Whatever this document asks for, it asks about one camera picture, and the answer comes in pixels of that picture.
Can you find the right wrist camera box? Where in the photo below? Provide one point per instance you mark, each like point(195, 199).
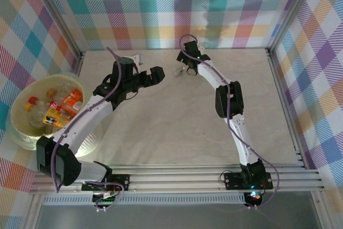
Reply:
point(201, 48)

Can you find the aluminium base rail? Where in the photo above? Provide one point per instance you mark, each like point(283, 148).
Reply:
point(174, 180)

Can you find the clear bottle plain orange label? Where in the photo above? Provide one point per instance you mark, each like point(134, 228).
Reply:
point(73, 101)

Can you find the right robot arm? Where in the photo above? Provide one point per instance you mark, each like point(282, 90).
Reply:
point(241, 143)

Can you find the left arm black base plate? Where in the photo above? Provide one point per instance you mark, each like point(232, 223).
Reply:
point(122, 182)

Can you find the pale yellow plastic bin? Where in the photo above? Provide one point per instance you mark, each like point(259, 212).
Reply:
point(20, 125)

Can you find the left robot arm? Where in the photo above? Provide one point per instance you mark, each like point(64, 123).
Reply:
point(88, 116)

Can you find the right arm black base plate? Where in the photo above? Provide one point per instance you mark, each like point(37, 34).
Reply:
point(233, 180)

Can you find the aluminium frame post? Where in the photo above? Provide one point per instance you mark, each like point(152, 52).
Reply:
point(292, 14)
point(56, 14)

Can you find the aluminium side rail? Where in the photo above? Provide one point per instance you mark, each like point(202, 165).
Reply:
point(79, 62)
point(284, 105)

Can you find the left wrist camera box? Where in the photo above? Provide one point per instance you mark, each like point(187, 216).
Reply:
point(138, 58)

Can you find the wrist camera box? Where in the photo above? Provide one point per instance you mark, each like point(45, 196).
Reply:
point(201, 48)
point(138, 58)

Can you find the clear bottle green-white label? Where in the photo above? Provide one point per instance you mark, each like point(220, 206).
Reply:
point(178, 72)

